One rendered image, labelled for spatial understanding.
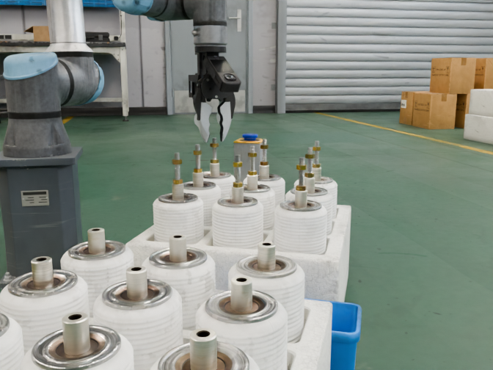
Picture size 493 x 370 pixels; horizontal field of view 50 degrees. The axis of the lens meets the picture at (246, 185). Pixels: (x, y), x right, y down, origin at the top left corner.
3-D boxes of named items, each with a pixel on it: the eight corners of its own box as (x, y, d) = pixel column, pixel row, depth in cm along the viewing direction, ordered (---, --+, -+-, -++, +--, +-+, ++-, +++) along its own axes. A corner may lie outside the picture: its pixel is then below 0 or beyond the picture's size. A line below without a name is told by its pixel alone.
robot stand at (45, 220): (-2, 290, 121) (-15, 160, 115) (16, 261, 139) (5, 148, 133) (83, 283, 125) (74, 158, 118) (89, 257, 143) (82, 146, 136)
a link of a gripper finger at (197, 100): (209, 121, 121) (213, 83, 120) (212, 122, 120) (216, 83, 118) (190, 119, 119) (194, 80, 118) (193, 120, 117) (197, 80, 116)
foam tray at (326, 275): (129, 333, 101) (124, 243, 97) (196, 263, 138) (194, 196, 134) (335, 360, 92) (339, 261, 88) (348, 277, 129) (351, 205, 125)
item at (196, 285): (133, 398, 69) (127, 268, 66) (163, 360, 79) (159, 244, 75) (202, 410, 67) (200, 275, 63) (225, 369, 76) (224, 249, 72)
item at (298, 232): (334, 300, 99) (338, 206, 95) (300, 316, 93) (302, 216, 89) (296, 285, 106) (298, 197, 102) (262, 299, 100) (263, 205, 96)
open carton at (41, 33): (37, 44, 552) (35, 21, 547) (75, 44, 550) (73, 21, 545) (25, 42, 522) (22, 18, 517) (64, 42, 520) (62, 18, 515)
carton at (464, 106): (488, 128, 464) (491, 93, 458) (464, 128, 459) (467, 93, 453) (467, 124, 493) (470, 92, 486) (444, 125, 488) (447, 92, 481)
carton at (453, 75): (473, 93, 455) (476, 57, 448) (448, 93, 449) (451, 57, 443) (452, 92, 483) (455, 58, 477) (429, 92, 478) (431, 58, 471)
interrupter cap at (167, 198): (202, 202, 99) (202, 199, 99) (163, 206, 96) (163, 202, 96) (191, 194, 106) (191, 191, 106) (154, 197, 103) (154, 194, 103)
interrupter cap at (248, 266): (228, 277, 63) (228, 271, 63) (245, 256, 71) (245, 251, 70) (290, 283, 62) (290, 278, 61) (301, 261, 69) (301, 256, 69)
